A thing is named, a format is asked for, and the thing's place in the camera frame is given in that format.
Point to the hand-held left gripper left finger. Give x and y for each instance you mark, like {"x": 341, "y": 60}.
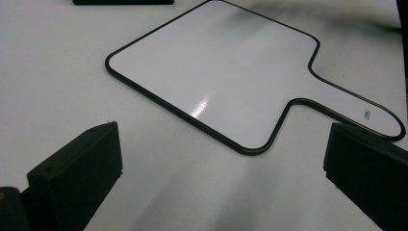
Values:
{"x": 73, "y": 179}

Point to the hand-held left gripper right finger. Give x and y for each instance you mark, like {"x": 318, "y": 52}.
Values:
{"x": 369, "y": 173}

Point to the white paddle whiteboard black rim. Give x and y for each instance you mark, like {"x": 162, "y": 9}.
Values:
{"x": 224, "y": 64}

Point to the black whiteboard eraser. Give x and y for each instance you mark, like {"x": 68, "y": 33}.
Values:
{"x": 122, "y": 2}

